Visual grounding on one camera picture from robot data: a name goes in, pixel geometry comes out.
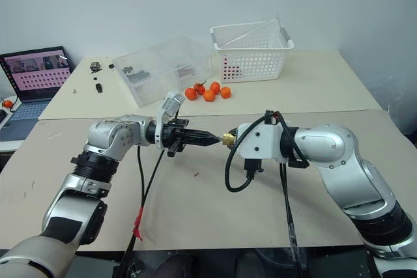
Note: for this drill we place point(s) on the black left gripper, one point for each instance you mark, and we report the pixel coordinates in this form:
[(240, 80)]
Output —
[(172, 134)]

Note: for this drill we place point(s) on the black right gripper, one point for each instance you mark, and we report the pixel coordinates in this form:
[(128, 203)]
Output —
[(253, 166)]

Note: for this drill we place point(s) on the brass padlock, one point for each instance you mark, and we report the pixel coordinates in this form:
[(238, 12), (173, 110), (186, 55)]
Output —
[(228, 139)]

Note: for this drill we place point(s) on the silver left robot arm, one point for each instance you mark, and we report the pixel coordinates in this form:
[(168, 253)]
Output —
[(110, 136)]

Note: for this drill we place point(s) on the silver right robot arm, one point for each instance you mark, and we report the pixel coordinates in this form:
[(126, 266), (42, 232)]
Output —
[(335, 151)]

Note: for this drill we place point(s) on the tiny red scrap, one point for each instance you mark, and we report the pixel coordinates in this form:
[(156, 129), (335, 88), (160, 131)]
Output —
[(196, 174)]

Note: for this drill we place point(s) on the small orange fruit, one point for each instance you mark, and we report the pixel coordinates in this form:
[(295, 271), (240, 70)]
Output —
[(199, 88), (215, 87), (225, 92), (191, 93), (209, 95)]

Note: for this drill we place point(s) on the red object behind basket holes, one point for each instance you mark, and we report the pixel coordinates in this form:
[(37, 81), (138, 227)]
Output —
[(232, 70)]

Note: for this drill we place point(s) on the white perforated plastic basket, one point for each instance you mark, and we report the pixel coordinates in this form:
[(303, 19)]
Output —
[(257, 63)]

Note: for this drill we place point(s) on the beige table cover sheet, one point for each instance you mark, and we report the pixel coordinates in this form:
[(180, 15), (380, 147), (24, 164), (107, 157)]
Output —
[(309, 89), (202, 213)]

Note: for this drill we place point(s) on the clear plastic storage box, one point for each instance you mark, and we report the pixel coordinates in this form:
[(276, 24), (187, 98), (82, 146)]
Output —
[(163, 63)]

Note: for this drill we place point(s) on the long black part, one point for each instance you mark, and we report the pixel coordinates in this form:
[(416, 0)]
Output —
[(140, 76)]

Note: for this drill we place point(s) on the small black parts cluster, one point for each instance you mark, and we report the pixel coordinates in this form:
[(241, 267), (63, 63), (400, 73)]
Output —
[(128, 69)]

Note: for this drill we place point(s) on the small black oblong part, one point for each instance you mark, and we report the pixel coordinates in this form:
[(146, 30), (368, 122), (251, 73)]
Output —
[(99, 88)]

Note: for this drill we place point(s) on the small grey black device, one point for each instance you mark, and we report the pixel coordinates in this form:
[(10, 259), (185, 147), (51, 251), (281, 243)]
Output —
[(95, 65)]

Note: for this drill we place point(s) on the open laptop with pink screen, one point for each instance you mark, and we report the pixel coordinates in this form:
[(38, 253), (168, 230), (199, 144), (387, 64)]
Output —
[(36, 73)]

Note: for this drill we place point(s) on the small orange ball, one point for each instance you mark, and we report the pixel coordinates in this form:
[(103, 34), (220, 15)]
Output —
[(6, 103)]

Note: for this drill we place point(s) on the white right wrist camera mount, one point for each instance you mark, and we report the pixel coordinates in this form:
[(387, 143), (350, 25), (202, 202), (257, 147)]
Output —
[(260, 144)]

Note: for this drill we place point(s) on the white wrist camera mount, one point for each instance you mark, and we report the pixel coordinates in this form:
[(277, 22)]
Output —
[(260, 144), (169, 105)]

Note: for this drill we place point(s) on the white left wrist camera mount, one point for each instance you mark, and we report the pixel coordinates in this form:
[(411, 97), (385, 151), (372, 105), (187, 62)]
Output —
[(169, 105)]

